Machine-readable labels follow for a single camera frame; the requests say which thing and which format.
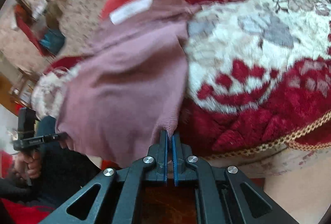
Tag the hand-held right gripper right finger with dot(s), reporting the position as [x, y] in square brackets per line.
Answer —
[178, 159]

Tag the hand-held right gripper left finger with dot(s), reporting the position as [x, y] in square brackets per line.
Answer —
[162, 156]

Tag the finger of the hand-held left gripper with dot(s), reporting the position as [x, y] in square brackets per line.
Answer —
[55, 136]

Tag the pink long-sleeved shirt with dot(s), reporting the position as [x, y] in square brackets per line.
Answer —
[124, 84]

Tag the person's left hand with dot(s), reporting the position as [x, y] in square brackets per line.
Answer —
[33, 165]

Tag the pink floral cloth cover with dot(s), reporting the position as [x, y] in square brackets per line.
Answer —
[15, 42]

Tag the person's red clothing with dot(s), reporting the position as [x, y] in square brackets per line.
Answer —
[23, 213]

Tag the blue hanging bag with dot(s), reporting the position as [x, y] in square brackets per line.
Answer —
[51, 40]

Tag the floral bed sheet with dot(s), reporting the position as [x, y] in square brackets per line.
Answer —
[284, 162]

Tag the red and white floral blanket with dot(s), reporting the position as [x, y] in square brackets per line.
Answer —
[258, 45]

